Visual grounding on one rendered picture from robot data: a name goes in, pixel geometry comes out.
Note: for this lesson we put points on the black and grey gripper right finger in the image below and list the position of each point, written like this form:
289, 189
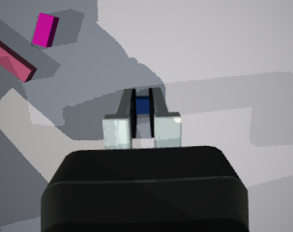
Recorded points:
165, 125

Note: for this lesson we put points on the magenta rod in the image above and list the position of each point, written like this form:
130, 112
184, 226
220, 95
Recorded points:
45, 30

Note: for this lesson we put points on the small blue cube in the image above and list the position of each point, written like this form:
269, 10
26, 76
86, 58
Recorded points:
142, 105

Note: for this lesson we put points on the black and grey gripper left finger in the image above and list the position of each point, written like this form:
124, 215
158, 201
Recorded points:
120, 128

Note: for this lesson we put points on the pink rod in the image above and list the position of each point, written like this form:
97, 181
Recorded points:
15, 64

